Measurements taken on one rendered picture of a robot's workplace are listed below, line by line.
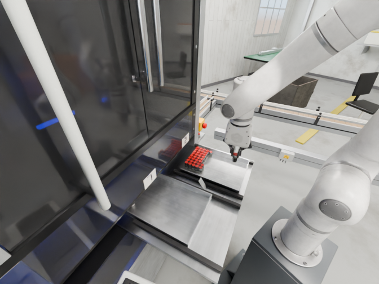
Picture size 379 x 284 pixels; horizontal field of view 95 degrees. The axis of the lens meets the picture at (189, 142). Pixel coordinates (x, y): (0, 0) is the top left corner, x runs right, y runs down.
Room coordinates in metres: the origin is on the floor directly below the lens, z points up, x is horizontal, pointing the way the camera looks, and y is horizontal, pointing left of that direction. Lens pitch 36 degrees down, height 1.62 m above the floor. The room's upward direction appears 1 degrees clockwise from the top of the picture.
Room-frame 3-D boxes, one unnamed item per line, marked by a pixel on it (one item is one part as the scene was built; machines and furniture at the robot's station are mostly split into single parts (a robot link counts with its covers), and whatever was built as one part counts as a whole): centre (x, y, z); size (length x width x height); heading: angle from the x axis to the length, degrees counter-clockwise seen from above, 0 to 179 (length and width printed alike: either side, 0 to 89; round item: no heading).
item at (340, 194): (0.33, -0.43, 1.16); 0.19 x 0.12 x 0.24; 138
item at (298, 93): (3.61, -1.87, 0.34); 1.02 x 0.80 x 0.67; 39
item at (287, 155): (1.34, -0.98, 0.50); 0.12 x 0.05 x 0.09; 64
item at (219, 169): (0.75, -0.16, 0.90); 0.34 x 0.26 x 0.04; 64
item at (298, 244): (0.35, -0.45, 0.95); 0.19 x 0.19 x 0.18
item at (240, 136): (0.59, -0.20, 1.25); 0.10 x 0.07 x 0.11; 64
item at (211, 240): (0.62, -0.04, 0.87); 0.70 x 0.48 x 0.02; 154
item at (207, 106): (1.40, -0.06, 0.92); 0.69 x 0.15 x 0.16; 154
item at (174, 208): (0.49, 0.09, 0.90); 0.34 x 0.26 x 0.04; 64
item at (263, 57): (5.66, -2.60, 0.43); 2.38 x 0.95 x 0.86; 130
